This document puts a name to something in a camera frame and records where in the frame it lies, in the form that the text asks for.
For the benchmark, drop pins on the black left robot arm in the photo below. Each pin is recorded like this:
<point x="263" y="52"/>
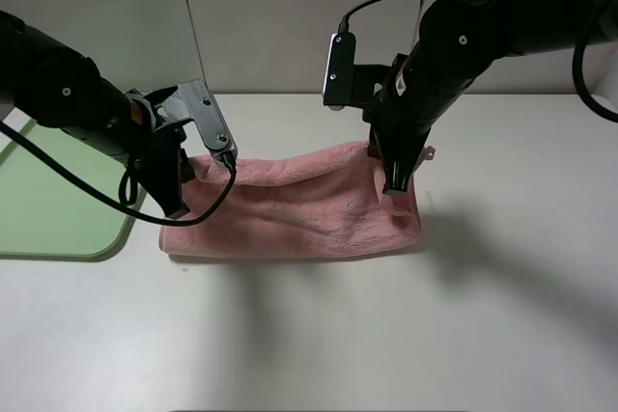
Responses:
<point x="60" y="88"/>

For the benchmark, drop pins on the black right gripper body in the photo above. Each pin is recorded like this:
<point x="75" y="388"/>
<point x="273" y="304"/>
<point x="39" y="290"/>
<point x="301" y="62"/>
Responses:
<point x="409" y="102"/>

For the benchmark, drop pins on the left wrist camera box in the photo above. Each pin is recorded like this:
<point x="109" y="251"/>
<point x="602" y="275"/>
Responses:
<point x="193" y="102"/>

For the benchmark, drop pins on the pink terry towel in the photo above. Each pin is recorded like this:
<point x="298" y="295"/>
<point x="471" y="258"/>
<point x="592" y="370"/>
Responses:
<point x="323" y="205"/>

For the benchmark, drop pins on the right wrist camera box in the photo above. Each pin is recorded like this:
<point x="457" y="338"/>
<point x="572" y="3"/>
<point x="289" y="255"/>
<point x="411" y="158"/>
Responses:
<point x="347" y="84"/>

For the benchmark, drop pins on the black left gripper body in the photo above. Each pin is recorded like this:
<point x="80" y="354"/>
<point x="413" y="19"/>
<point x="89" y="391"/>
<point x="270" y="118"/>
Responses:
<point x="136" y="135"/>

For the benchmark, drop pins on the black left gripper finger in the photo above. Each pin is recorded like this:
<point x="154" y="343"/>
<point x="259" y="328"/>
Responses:
<point x="186" y="170"/>
<point x="163" y="181"/>

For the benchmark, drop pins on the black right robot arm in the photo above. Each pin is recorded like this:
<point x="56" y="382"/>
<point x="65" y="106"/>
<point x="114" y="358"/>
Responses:
<point x="458" y="41"/>

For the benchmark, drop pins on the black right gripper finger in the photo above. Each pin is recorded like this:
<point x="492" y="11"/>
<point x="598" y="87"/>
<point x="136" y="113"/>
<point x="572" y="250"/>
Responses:
<point x="398" y="169"/>
<point x="374" y="149"/>

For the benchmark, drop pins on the green plastic tray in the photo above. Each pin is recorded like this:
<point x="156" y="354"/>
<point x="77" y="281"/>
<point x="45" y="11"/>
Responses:
<point x="44" y="217"/>

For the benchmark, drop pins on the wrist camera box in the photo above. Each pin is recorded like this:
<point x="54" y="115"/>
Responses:
<point x="347" y="84"/>
<point x="193" y="102"/>

